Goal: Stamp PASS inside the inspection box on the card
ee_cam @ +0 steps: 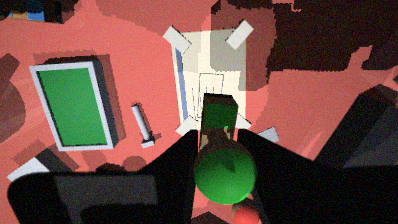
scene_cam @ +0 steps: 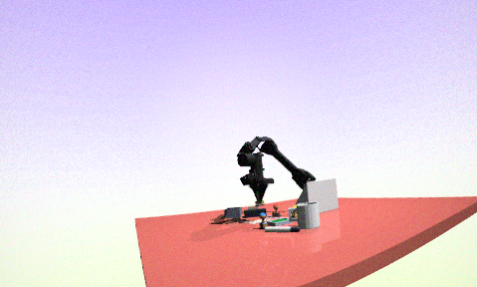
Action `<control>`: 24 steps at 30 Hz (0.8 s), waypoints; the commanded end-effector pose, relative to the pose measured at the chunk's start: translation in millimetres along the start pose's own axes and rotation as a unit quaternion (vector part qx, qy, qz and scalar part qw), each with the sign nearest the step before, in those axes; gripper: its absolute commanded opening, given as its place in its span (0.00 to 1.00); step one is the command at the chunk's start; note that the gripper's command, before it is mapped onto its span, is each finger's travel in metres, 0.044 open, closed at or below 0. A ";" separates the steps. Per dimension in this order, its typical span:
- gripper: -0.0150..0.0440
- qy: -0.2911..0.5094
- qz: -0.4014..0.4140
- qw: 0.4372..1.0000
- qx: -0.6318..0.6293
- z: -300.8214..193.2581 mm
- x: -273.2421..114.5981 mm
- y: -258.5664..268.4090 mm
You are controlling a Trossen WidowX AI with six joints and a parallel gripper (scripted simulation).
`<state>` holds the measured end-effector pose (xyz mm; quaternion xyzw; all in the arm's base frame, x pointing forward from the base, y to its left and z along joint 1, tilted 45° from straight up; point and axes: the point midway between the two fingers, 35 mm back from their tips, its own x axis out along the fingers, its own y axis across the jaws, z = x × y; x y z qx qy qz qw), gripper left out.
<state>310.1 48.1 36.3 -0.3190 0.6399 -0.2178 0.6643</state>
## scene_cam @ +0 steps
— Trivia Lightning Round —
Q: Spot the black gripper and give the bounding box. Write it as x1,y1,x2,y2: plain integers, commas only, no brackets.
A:
243,166,275,201

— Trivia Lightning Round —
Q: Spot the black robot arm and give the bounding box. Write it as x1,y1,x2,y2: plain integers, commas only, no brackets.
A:
236,137,316,190

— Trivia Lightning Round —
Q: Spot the white cylinder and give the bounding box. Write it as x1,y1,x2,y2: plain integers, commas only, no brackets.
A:
265,226,301,232

